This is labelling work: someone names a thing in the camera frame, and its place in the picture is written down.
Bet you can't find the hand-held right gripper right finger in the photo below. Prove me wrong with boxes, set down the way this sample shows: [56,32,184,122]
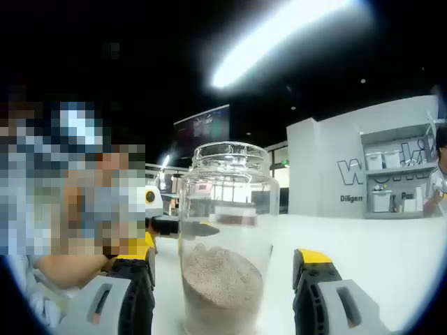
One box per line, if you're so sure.
[292,248,395,335]

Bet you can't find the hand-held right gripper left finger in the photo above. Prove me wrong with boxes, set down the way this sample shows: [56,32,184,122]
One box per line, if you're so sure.
[55,230,157,335]

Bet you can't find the pile of red coffee pouches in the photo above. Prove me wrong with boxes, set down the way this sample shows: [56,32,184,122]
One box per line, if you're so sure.
[218,214,256,227]

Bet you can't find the brown coffee powder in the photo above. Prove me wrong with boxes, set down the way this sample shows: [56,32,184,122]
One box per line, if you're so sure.
[181,243,263,335]

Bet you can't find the clear glass jar cup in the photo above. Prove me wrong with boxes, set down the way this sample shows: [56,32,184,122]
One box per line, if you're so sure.
[177,141,281,335]

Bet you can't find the dark hanging screen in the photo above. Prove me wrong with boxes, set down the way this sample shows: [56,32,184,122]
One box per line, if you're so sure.
[173,104,230,161]

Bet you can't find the person's light shirt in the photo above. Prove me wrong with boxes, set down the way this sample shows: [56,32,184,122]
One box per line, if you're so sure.
[13,254,67,329]

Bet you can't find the tall white storage bin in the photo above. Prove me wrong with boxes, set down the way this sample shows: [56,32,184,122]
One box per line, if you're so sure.
[372,190,392,213]

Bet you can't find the glass partition windows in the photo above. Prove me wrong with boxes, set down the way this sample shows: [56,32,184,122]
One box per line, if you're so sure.
[268,142,289,214]

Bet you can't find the grey shelf unit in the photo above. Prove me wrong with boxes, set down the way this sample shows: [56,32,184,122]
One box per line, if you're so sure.
[359,120,447,220]

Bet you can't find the long ceiling light strip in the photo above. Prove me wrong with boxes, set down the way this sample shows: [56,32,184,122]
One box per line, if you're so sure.
[211,0,371,90]

